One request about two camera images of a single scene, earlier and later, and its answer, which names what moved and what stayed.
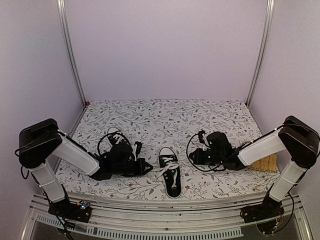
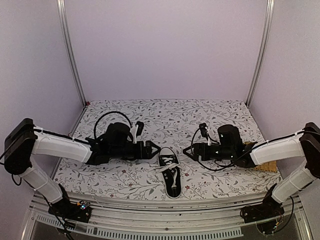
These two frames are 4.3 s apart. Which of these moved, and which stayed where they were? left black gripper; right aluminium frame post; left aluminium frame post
Moved: left black gripper
Stayed: left aluminium frame post; right aluminium frame post
